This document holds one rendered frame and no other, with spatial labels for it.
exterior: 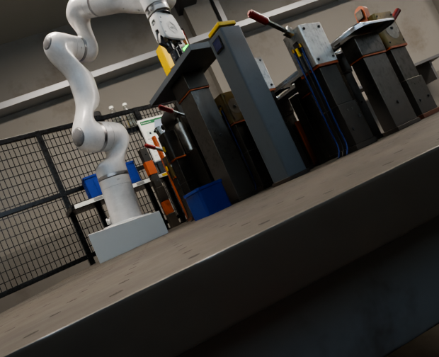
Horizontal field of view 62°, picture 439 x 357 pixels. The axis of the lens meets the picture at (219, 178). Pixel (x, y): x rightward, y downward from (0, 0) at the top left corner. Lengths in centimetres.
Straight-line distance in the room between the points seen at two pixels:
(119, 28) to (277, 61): 181
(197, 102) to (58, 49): 64
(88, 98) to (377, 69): 103
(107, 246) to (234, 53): 77
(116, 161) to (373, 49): 96
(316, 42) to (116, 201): 89
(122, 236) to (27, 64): 327
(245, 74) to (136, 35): 345
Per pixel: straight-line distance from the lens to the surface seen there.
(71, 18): 165
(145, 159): 218
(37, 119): 417
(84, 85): 157
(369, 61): 114
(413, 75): 134
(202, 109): 118
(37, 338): 21
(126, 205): 143
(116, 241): 134
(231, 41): 102
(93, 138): 145
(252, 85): 99
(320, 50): 106
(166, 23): 132
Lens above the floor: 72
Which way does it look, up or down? 3 degrees up
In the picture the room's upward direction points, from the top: 24 degrees counter-clockwise
